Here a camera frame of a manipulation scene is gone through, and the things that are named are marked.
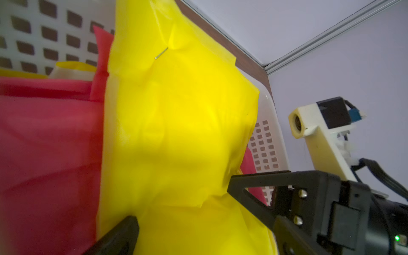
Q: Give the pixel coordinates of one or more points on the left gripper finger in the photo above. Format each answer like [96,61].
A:
[120,240]

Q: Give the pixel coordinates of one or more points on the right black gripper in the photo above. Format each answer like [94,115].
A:
[323,215]

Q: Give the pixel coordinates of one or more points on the plain yellow raincoat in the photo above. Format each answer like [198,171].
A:
[178,117]

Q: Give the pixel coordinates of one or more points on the pink raincoat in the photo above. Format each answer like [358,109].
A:
[52,133]

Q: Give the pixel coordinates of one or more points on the white plastic perforated basket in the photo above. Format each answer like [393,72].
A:
[37,34]

